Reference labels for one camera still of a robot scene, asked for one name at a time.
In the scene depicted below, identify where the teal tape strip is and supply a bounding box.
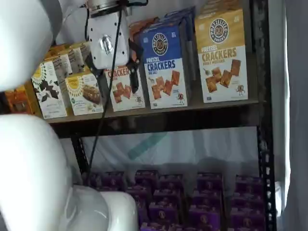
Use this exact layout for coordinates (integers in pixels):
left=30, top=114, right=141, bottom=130
left=127, top=132, right=169, bottom=160

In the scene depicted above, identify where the wooden shelf board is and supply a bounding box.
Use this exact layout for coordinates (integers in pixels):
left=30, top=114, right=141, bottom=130
left=45, top=98, right=259, bottom=123

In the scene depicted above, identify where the orange white pretzel crackers box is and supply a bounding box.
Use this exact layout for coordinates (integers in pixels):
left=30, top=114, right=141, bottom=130
left=129, top=16, right=159, bottom=46
left=103, top=64, right=146, bottom=112

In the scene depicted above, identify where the white backdrop sheet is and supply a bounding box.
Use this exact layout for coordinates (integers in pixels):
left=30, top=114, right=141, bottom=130
left=55, top=0, right=259, bottom=174

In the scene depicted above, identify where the yellow white pretzel crackers box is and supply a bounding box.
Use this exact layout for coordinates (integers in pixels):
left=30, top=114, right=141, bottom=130
left=199, top=0, right=244, bottom=15
left=194, top=9, right=249, bottom=103

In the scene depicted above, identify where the white yellow snack bar box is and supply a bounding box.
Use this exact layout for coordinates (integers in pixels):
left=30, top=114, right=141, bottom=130
left=64, top=72, right=104, bottom=116

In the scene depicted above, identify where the blue white pretzel crackers box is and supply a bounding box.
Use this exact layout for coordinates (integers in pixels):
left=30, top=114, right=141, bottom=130
left=165, top=6, right=197, bottom=82
left=140, top=24, right=193, bottom=110

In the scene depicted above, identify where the small yellow white cracker box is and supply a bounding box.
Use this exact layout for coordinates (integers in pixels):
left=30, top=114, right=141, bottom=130
left=49, top=53, right=73, bottom=80
left=68, top=43, right=91, bottom=73

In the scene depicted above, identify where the black metal shelving rack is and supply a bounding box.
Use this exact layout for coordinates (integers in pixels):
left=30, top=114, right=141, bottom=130
left=48, top=0, right=277, bottom=231

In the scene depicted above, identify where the grey curtain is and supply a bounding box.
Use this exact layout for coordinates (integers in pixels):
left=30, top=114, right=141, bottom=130
left=267, top=0, right=308, bottom=231

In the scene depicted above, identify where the orange brown snack box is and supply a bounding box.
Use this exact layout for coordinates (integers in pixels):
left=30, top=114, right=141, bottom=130
left=4, top=85, right=33, bottom=114

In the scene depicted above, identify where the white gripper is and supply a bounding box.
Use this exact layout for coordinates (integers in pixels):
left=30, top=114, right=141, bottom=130
left=84, top=11, right=145, bottom=95

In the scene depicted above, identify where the purple macaroni box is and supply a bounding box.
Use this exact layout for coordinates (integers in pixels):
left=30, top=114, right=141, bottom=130
left=135, top=169, right=159, bottom=191
left=230, top=206, right=265, bottom=229
left=232, top=191, right=265, bottom=209
left=103, top=171, right=126, bottom=191
left=235, top=175, right=263, bottom=194
left=89, top=172, right=106, bottom=190
left=158, top=174, right=184, bottom=193
left=189, top=204, right=222, bottom=227
left=141, top=221, right=169, bottom=231
left=128, top=185, right=152, bottom=205
left=168, top=223, right=191, bottom=231
left=197, top=172, right=223, bottom=193
left=192, top=190, right=222, bottom=208
left=148, top=201, right=180, bottom=224
left=153, top=189, right=180, bottom=205

